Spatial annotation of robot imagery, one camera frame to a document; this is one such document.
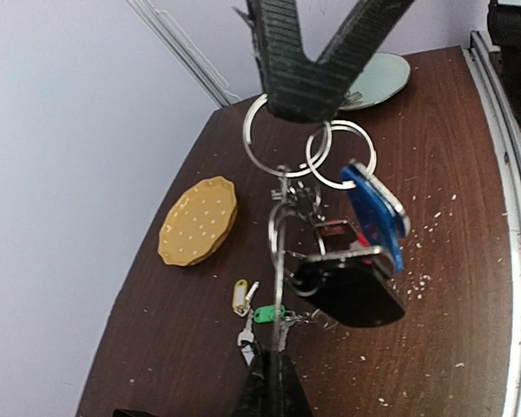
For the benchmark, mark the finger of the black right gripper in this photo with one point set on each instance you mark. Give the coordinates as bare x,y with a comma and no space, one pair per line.
363,31
288,78

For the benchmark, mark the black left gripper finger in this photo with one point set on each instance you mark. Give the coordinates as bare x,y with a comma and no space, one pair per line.
272,388

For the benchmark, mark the black key fob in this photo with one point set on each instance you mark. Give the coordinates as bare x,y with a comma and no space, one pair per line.
350,286

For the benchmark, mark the red tag key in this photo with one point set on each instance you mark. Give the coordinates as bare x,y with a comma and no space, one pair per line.
339,240

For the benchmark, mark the blue tag key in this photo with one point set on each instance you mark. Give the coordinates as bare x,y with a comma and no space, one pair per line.
381,215

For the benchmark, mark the teal floral plate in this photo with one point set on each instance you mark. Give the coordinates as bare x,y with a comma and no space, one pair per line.
385,75

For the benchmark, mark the black tag key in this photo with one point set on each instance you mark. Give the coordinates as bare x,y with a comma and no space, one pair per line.
246,342

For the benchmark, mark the green tag key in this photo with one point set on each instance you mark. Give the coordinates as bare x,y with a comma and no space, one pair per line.
267,314

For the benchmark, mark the yellow tag key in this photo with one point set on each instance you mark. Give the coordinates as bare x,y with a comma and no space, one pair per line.
242,296

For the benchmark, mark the yellow polka dot plate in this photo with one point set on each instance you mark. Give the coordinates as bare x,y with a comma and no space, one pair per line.
198,223

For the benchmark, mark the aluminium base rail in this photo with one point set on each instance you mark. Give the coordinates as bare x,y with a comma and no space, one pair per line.
482,58

